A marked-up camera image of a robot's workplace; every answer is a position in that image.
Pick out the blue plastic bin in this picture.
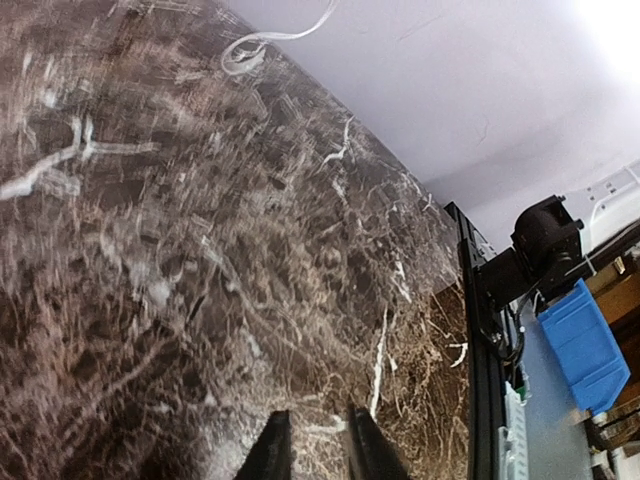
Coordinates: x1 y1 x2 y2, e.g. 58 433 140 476
537 279 631 415

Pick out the white slotted cable duct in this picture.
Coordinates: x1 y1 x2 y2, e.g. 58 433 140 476
498 382 529 480

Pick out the white cable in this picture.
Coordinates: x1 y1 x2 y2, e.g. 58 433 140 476
219 0 341 77

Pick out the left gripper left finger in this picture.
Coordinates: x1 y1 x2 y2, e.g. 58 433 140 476
234 410 293 480

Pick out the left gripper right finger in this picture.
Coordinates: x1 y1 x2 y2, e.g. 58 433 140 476
346 404 410 480

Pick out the black front rail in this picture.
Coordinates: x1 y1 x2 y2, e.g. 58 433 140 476
445 202 506 480

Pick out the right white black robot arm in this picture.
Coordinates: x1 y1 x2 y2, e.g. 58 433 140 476
479 195 584 310

